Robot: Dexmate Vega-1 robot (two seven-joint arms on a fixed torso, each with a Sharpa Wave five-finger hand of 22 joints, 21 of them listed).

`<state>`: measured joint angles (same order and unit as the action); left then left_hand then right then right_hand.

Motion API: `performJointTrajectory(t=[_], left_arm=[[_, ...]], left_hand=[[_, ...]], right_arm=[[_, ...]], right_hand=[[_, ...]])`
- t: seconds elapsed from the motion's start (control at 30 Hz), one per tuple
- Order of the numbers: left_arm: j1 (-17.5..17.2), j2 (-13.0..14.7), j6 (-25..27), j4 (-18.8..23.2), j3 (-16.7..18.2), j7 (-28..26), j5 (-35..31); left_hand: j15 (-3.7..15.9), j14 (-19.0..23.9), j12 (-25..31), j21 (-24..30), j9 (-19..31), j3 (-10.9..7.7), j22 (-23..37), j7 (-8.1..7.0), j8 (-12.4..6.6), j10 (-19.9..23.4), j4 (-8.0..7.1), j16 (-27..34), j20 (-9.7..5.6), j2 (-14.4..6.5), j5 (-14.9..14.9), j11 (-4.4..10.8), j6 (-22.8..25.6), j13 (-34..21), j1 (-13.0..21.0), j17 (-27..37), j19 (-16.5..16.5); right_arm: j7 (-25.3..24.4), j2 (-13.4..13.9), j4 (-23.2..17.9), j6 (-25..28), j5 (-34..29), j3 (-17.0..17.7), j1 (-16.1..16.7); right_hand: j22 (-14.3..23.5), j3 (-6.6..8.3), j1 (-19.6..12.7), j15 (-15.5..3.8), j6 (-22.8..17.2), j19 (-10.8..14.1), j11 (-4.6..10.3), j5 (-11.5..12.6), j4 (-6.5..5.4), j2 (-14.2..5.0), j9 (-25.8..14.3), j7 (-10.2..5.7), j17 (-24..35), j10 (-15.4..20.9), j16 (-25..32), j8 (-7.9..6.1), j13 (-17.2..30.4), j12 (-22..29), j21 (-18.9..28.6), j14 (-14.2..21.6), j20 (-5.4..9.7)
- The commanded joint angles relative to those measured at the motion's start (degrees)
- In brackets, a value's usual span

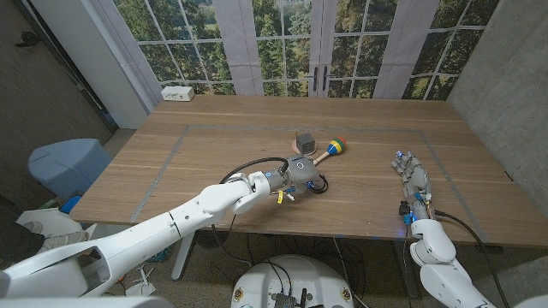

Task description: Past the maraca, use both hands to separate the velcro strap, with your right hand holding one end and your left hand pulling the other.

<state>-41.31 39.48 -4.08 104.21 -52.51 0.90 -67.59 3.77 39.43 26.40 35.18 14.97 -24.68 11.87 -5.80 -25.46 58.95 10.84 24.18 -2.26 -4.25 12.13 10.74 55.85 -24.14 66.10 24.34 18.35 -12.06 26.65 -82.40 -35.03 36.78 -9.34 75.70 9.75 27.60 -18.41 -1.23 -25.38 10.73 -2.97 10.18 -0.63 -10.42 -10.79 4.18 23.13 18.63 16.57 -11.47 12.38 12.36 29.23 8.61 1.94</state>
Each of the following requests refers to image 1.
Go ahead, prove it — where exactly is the blue-grey stool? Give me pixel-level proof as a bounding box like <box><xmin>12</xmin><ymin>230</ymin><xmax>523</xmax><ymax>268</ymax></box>
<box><xmin>27</xmin><ymin>137</ymin><xmax>113</xmax><ymax>201</ymax></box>

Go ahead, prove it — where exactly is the black velcro strap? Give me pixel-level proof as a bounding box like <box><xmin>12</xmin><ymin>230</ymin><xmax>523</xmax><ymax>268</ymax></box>
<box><xmin>311</xmin><ymin>173</ymin><xmax>330</xmax><ymax>195</ymax></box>

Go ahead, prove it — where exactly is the person's dark trouser leg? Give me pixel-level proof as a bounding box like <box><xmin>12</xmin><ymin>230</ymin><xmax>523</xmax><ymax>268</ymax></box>
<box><xmin>0</xmin><ymin>204</ymin><xmax>46</xmax><ymax>266</ymax></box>

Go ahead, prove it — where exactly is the grey sneaker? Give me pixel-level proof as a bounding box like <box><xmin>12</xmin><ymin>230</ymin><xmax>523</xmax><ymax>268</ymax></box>
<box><xmin>23</xmin><ymin>221</ymin><xmax>89</xmax><ymax>254</ymax></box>

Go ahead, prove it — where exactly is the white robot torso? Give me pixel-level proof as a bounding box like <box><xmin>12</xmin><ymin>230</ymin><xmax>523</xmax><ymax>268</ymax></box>
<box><xmin>230</xmin><ymin>254</ymin><xmax>355</xmax><ymax>308</ymax></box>

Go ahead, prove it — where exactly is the thin black camera cable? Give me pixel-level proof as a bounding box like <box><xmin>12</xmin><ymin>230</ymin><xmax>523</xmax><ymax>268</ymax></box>
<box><xmin>400</xmin><ymin>224</ymin><xmax>423</xmax><ymax>300</ymax></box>
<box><xmin>211</xmin><ymin>213</ymin><xmax>253</xmax><ymax>270</ymax></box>

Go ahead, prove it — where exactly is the black door handle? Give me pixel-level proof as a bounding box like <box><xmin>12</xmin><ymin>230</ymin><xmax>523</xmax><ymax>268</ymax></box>
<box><xmin>14</xmin><ymin>30</ymin><xmax>43</xmax><ymax>48</ymax></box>

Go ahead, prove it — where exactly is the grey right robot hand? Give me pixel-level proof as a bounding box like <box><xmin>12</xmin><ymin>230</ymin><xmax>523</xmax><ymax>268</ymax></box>
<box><xmin>391</xmin><ymin>150</ymin><xmax>436</xmax><ymax>219</ymax></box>

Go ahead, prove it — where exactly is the blue plastic basket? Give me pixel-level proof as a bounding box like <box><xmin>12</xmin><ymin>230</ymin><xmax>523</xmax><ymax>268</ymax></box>
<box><xmin>147</xmin><ymin>247</ymin><xmax>172</xmax><ymax>263</ymax></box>

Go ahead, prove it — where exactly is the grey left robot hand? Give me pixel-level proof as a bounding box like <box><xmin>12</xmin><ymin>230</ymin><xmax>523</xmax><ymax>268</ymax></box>
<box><xmin>280</xmin><ymin>154</ymin><xmax>329</xmax><ymax>196</ymax></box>

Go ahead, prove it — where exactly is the round wooden coaster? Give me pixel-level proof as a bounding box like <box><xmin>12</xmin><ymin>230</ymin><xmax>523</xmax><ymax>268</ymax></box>
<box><xmin>291</xmin><ymin>139</ymin><xmax>319</xmax><ymax>157</ymax></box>

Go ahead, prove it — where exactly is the black round floor fan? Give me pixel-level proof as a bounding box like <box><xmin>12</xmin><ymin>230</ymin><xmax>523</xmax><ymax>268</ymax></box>
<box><xmin>194</xmin><ymin>229</ymin><xmax>230</xmax><ymax>250</ymax></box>

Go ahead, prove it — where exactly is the white power box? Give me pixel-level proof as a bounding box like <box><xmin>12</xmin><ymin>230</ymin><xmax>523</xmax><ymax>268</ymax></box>
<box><xmin>160</xmin><ymin>85</ymin><xmax>195</xmax><ymax>103</ymax></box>

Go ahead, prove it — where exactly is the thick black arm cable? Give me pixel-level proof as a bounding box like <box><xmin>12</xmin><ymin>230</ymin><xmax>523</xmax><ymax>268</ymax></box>
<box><xmin>434</xmin><ymin>209</ymin><xmax>510</xmax><ymax>308</ymax></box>
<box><xmin>219</xmin><ymin>157</ymin><xmax>290</xmax><ymax>185</ymax></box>

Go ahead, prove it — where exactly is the colourful wooden maraca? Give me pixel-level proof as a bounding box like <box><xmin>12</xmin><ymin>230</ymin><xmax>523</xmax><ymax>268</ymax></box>
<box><xmin>313</xmin><ymin>136</ymin><xmax>348</xmax><ymax>166</ymax></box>

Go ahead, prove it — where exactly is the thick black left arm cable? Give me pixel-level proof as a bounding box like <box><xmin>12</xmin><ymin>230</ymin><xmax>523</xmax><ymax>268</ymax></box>
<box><xmin>219</xmin><ymin>157</ymin><xmax>290</xmax><ymax>185</ymax></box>

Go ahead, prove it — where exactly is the white floor platform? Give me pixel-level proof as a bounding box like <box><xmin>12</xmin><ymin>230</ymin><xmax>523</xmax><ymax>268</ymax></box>
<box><xmin>15</xmin><ymin>208</ymin><xmax>104</xmax><ymax>258</ymax></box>

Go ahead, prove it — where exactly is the white table leg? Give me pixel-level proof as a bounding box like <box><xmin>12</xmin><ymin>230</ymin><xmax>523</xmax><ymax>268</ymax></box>
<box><xmin>170</xmin><ymin>230</ymin><xmax>198</xmax><ymax>282</ymax></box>

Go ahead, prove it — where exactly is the blue bin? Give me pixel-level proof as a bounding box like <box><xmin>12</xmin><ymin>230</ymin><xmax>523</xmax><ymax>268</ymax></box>
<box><xmin>58</xmin><ymin>194</ymin><xmax>83</xmax><ymax>215</ymax></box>

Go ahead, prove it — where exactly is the thin black right camera cable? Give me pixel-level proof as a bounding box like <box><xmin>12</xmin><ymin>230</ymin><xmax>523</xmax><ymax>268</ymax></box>
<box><xmin>400</xmin><ymin>224</ymin><xmax>423</xmax><ymax>300</ymax></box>

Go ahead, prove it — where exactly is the white toy airplane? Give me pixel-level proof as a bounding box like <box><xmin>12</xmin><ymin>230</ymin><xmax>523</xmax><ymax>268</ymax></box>
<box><xmin>126</xmin><ymin>264</ymin><xmax>158</xmax><ymax>298</ymax></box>

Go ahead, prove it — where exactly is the grey table leg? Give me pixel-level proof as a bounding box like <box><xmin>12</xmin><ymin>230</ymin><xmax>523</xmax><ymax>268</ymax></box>
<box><xmin>391</xmin><ymin>246</ymin><xmax>420</xmax><ymax>299</ymax></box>

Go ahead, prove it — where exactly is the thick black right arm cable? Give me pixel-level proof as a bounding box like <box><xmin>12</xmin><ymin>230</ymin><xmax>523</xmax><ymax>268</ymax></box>
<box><xmin>434</xmin><ymin>209</ymin><xmax>510</xmax><ymax>308</ymax></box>

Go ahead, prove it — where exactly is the small grey cube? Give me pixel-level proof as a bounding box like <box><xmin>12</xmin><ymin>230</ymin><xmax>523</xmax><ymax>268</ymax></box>
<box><xmin>295</xmin><ymin>132</ymin><xmax>317</xmax><ymax>155</ymax></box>

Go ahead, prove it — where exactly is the printed window backdrop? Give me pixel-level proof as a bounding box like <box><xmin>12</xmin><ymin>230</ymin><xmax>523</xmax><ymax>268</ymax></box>
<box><xmin>87</xmin><ymin>0</ymin><xmax>502</xmax><ymax>102</ymax></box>

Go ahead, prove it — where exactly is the thin black left camera cable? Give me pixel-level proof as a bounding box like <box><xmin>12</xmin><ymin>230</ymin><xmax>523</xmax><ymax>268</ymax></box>
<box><xmin>211</xmin><ymin>213</ymin><xmax>253</xmax><ymax>270</ymax></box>

